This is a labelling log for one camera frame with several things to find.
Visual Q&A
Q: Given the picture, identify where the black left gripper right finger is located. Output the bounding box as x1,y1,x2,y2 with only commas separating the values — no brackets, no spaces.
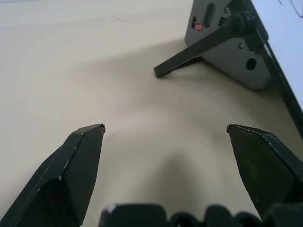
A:
226,124,303,222

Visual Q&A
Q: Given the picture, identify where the white board with grey back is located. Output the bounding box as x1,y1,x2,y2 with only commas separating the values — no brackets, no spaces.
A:
184,0,303,122

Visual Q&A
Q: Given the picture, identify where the black board support leg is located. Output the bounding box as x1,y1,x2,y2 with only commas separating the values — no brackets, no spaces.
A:
153,11,265,78

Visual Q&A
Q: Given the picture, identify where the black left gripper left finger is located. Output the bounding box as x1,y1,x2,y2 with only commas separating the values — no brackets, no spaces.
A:
0,123,106,227

